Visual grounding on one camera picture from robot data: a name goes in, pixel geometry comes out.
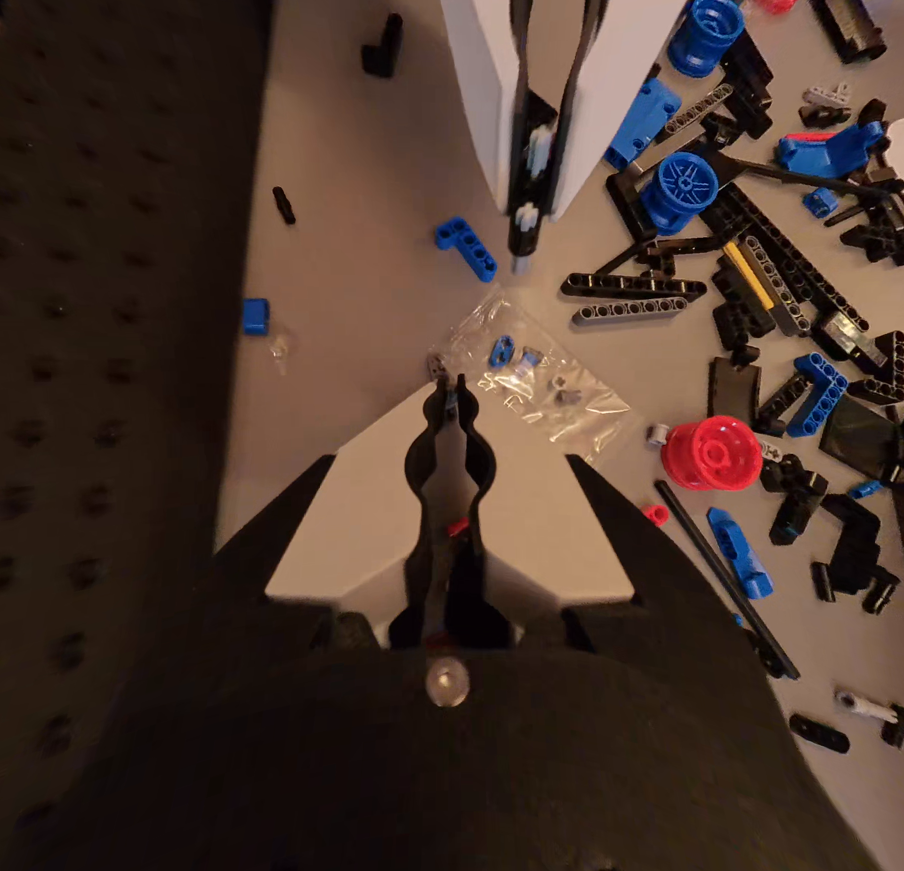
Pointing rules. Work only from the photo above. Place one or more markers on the long black toy axle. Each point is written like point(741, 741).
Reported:
point(713, 567)

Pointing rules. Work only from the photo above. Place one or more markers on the yellow toy beam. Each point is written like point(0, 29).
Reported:
point(747, 274)

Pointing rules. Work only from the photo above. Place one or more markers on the small red toy bush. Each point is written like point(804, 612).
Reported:
point(655, 515)

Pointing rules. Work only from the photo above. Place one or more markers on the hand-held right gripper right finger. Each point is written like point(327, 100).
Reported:
point(558, 532)

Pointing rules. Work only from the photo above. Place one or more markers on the small crumpled clear wrap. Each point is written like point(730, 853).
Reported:
point(281, 348)

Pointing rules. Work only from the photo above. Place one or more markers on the red toy pin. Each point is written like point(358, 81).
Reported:
point(459, 528)

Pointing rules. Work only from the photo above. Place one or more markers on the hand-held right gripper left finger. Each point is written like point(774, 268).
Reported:
point(339, 532)

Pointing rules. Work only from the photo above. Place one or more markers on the small blue toy brick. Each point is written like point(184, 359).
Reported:
point(255, 316)

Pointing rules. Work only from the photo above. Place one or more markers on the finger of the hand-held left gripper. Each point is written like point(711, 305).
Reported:
point(621, 37)
point(473, 23)

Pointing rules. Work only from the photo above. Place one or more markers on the clear zip bag with parts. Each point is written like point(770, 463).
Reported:
point(537, 404)

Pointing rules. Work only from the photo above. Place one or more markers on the black angled toy connector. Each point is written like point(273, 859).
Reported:
point(385, 51)

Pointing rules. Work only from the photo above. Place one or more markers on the black oval toy link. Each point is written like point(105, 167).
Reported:
point(819, 733)

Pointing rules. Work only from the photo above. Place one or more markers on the grey toy axle black end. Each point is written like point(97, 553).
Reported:
point(861, 706)

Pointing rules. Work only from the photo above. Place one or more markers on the blue curved toy panel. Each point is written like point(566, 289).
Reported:
point(738, 553)

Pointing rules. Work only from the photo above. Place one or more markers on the blue toy wheel hub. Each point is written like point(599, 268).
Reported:
point(706, 34)
point(681, 192)

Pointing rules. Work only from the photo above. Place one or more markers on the large blue angled toy beam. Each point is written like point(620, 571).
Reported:
point(819, 390)

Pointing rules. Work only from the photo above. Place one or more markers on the small blue angled toy beam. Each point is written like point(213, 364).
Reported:
point(466, 249)

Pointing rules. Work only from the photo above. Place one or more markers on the pile of black toy beams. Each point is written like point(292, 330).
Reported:
point(777, 263)

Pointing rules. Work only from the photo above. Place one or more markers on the blue toy bracket red stripe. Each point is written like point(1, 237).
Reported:
point(840, 147)

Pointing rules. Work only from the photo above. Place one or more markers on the small black toy pin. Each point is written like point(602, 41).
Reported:
point(284, 205)

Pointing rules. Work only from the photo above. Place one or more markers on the black ribbed toy piece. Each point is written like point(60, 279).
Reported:
point(847, 19)

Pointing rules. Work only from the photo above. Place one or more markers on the dark grey holed toy beam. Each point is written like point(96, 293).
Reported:
point(438, 366)

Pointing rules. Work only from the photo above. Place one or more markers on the black dimpled mat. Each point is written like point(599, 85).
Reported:
point(106, 320)

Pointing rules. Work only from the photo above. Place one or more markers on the blue toy block with holes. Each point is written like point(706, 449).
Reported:
point(643, 125)

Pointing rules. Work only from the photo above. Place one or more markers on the small blue toy link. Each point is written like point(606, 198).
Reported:
point(501, 352)

